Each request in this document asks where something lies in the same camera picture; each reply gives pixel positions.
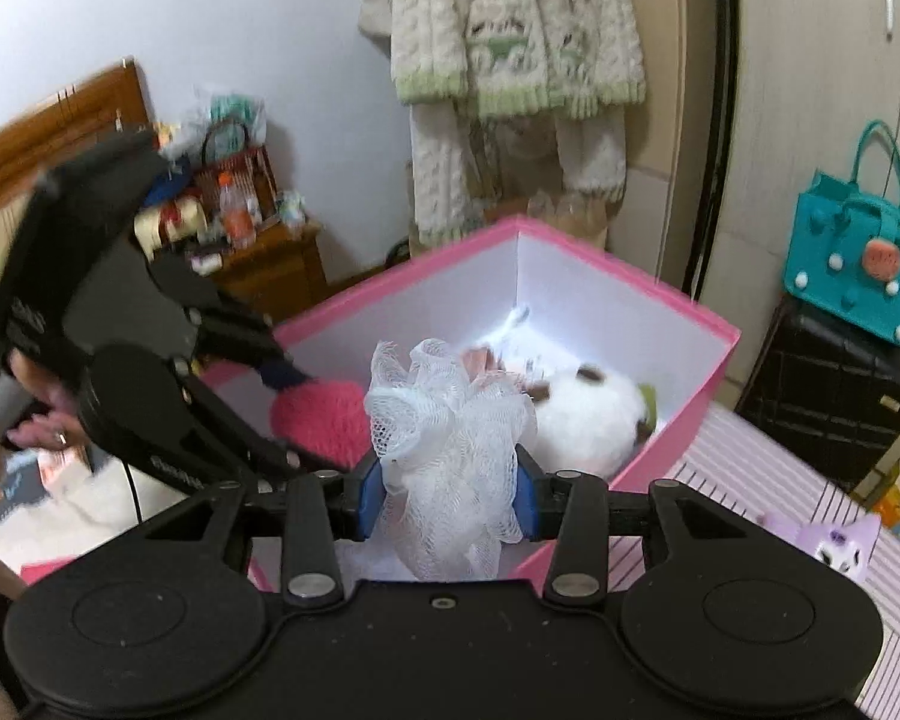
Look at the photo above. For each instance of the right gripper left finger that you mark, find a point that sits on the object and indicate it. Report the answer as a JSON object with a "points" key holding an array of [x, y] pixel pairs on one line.
{"points": [[321, 508]]}

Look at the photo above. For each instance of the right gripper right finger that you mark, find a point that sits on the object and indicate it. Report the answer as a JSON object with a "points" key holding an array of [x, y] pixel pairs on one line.
{"points": [[567, 515]]}

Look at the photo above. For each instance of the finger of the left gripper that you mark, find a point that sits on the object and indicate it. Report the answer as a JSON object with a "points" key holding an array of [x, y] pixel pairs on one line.
{"points": [[237, 442], [229, 330]]}

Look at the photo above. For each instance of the white panda plush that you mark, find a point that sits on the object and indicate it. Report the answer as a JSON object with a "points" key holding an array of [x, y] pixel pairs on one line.
{"points": [[586, 422]]}

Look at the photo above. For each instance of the pink fluffy pompom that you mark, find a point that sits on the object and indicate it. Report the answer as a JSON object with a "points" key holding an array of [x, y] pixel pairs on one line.
{"points": [[325, 417]]}

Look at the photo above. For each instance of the white mesh bath pouf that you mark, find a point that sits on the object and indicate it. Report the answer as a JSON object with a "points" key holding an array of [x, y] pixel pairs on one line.
{"points": [[447, 445]]}

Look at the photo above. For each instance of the pink storage box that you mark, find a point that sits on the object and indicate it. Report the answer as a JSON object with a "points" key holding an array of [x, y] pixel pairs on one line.
{"points": [[544, 303]]}

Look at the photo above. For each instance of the purple plush toy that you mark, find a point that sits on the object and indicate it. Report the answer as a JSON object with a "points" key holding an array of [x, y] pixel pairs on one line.
{"points": [[845, 548]]}

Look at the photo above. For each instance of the pink floral cloth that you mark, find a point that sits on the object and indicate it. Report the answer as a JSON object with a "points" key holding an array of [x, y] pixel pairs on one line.
{"points": [[484, 370]]}

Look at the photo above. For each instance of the person's left hand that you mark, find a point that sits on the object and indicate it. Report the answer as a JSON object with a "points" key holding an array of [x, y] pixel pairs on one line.
{"points": [[53, 426]]}

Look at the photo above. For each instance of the wooden bedside cabinet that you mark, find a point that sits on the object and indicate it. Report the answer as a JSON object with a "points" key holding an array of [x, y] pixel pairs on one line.
{"points": [[280, 275]]}

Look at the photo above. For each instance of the striped pink tablecloth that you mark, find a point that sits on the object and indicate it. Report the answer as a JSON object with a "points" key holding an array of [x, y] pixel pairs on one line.
{"points": [[763, 591]]}

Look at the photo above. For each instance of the wooden headboard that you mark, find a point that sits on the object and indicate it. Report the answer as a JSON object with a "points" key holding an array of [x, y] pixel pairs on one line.
{"points": [[73, 118]]}

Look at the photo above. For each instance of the black suitcase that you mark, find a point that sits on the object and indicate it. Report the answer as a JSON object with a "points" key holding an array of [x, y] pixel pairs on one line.
{"points": [[825, 390]]}

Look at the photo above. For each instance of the teal felt tote bag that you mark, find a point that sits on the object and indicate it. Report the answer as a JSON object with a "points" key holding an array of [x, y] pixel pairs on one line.
{"points": [[844, 251]]}

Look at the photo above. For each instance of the cream knit cardigan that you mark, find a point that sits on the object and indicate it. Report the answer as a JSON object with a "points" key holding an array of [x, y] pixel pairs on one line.
{"points": [[513, 97]]}

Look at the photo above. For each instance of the beige wardrobe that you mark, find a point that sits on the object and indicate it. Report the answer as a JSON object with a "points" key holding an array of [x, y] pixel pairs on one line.
{"points": [[746, 101]]}

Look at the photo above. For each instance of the wicker basket with handle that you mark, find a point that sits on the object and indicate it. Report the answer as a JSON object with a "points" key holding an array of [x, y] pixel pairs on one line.
{"points": [[227, 149]]}

